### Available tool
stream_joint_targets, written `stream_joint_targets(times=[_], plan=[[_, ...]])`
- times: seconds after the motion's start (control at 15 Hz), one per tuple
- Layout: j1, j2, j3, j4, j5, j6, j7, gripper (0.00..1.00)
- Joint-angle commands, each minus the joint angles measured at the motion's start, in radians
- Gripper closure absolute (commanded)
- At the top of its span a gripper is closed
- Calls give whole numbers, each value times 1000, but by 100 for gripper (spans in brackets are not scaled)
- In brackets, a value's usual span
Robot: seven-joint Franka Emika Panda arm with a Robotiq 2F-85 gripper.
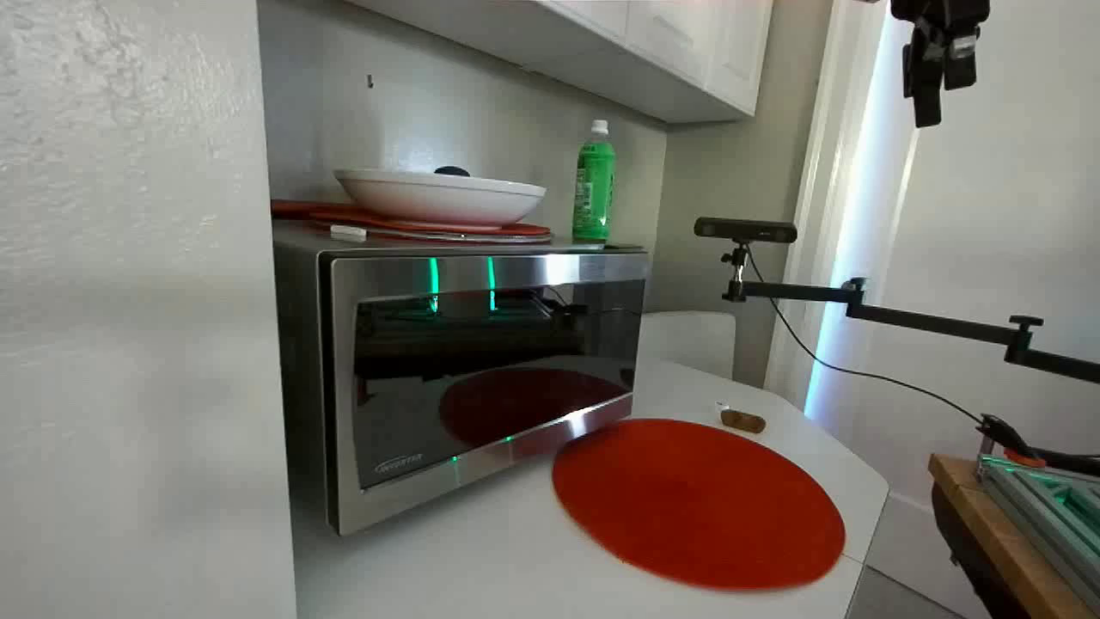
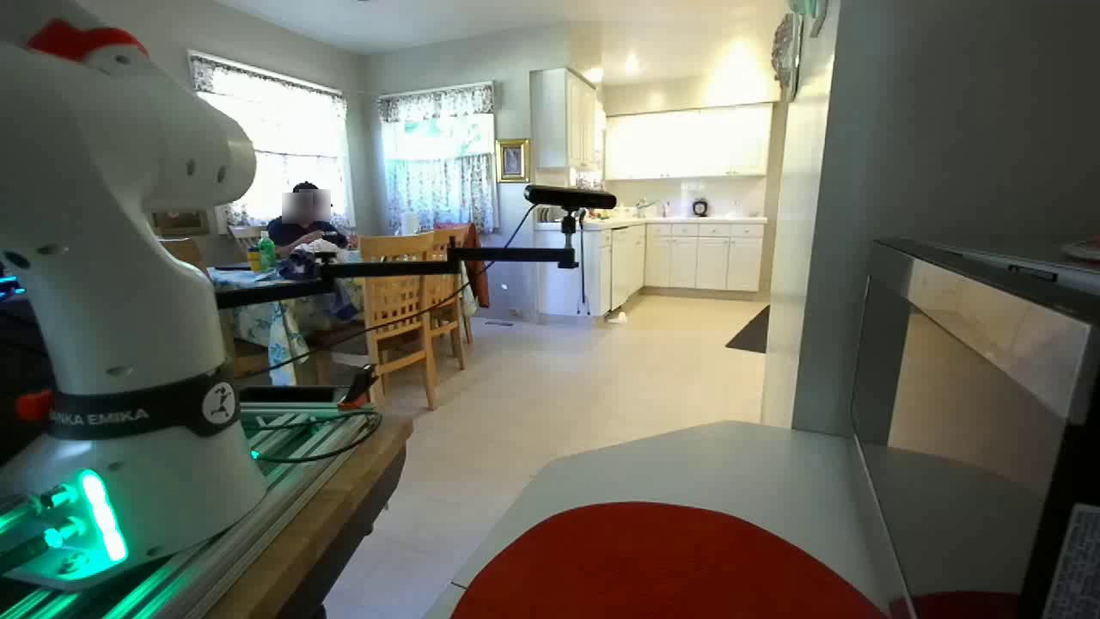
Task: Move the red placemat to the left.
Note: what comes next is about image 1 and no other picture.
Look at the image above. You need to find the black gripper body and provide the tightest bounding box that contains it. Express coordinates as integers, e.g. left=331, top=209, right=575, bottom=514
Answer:
left=889, top=0, right=993, bottom=49

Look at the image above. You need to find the red round plate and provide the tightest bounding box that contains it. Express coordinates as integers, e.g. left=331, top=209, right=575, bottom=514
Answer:
left=549, top=416, right=850, bottom=595

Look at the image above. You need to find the green plastic bottle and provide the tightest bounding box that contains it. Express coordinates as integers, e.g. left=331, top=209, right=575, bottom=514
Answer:
left=571, top=118, right=620, bottom=249

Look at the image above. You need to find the small brown block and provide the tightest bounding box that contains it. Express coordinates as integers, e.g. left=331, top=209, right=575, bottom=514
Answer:
left=720, top=407, right=772, bottom=437

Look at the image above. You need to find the green plastic rack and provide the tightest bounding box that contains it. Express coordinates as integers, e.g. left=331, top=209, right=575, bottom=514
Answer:
left=972, top=448, right=1100, bottom=603

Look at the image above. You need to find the wooden side table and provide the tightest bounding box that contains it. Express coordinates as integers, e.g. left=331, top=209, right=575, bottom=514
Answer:
left=924, top=449, right=1096, bottom=619

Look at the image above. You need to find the white shallow bowl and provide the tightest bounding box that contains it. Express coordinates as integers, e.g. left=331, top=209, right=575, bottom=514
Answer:
left=331, top=164, right=549, bottom=226

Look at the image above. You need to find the red flat tray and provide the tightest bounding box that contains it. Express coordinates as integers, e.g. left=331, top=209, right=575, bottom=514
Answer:
left=272, top=197, right=556, bottom=249

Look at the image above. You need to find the stainless steel microwave oven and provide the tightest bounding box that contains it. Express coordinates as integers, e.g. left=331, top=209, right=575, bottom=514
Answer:
left=272, top=216, right=653, bottom=541

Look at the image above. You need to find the black stereo camera bar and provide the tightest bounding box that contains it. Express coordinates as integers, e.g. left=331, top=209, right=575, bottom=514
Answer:
left=691, top=213, right=803, bottom=249

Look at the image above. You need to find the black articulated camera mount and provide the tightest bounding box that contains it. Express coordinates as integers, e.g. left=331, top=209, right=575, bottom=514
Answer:
left=720, top=241, right=1100, bottom=389

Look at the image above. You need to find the white wall cabinet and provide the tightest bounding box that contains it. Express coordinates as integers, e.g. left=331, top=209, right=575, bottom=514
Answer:
left=347, top=0, right=777, bottom=131

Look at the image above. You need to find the thin black camera cable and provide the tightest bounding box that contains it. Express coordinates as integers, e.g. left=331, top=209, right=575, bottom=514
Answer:
left=742, top=252, right=991, bottom=426

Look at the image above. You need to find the black cable clamp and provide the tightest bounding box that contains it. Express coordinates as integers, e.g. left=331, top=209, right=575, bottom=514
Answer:
left=976, top=409, right=1100, bottom=483

